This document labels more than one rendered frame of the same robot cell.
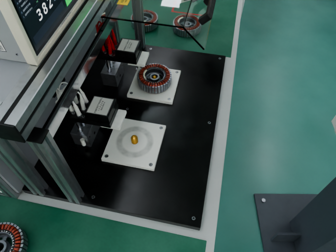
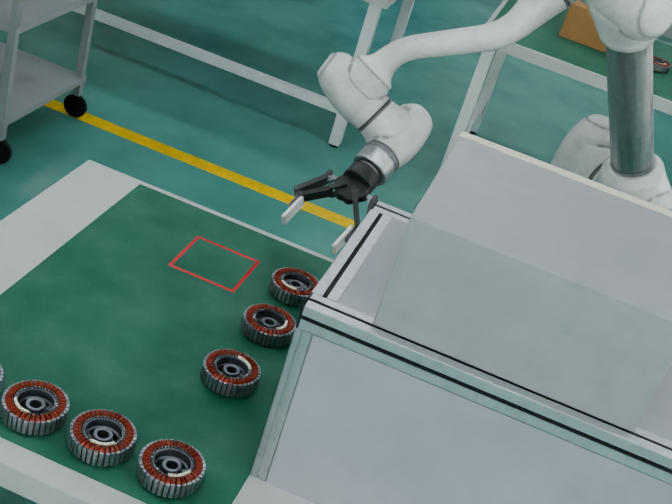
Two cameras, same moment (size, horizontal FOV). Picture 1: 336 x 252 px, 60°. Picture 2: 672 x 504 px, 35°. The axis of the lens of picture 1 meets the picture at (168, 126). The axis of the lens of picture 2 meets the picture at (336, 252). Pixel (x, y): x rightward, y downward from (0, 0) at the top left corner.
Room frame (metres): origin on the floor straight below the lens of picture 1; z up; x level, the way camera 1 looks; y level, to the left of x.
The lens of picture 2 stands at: (1.07, 1.95, 2.03)
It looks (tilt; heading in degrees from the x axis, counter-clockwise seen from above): 29 degrees down; 267
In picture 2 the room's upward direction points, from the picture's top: 18 degrees clockwise
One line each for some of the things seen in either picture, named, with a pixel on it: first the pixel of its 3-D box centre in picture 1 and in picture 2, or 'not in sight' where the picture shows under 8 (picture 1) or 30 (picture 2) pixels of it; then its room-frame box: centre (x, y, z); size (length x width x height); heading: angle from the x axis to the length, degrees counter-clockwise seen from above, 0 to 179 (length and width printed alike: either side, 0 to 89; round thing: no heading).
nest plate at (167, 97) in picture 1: (154, 83); not in sight; (0.69, 0.04, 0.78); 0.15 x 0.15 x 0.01; 78
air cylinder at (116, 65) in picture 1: (112, 72); not in sight; (0.73, 0.19, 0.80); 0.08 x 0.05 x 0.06; 168
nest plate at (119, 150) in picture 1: (134, 142); not in sight; (0.46, 0.10, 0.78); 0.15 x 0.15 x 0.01; 78
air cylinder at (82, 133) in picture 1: (85, 129); not in sight; (0.49, 0.24, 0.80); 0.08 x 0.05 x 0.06; 168
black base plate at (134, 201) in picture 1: (141, 113); not in sight; (0.58, 0.08, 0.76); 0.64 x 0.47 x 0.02; 168
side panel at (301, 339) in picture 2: not in sight; (306, 365); (0.98, 0.39, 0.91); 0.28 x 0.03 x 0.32; 78
